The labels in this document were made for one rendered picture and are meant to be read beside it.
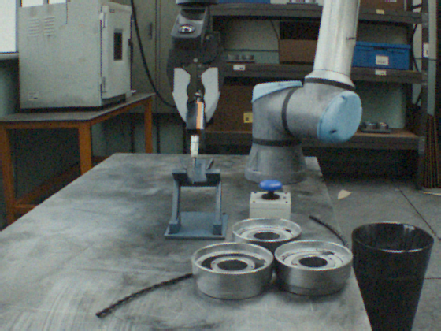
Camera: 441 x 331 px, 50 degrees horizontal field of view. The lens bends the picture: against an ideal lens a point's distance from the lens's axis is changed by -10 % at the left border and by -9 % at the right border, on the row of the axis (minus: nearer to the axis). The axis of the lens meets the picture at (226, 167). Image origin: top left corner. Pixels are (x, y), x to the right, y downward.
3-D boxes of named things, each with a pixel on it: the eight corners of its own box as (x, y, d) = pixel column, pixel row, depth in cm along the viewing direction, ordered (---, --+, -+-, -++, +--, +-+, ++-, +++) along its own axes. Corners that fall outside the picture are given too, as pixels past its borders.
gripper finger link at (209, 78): (225, 117, 89) (219, 64, 87) (224, 121, 84) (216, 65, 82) (207, 118, 90) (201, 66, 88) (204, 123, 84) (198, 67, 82)
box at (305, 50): (333, 66, 397) (333, 20, 389) (269, 65, 402) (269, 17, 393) (327, 65, 438) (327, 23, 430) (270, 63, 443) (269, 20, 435)
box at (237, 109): (268, 132, 416) (268, 86, 408) (207, 132, 417) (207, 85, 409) (264, 124, 456) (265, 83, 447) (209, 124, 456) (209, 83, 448)
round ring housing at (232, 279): (202, 306, 61) (201, 277, 60) (186, 273, 70) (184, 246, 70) (283, 295, 63) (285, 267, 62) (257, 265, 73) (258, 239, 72)
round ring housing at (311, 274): (321, 306, 60) (324, 277, 59) (257, 282, 67) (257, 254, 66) (363, 278, 67) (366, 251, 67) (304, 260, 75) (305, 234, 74)
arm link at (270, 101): (273, 131, 131) (274, 78, 128) (316, 137, 122) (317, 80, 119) (241, 135, 123) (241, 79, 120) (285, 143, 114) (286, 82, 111)
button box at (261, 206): (290, 228, 89) (290, 201, 87) (249, 227, 89) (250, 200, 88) (289, 213, 96) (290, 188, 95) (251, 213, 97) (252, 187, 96)
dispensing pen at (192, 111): (182, 180, 78) (188, 83, 84) (184, 189, 82) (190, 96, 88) (196, 180, 78) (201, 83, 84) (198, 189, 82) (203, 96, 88)
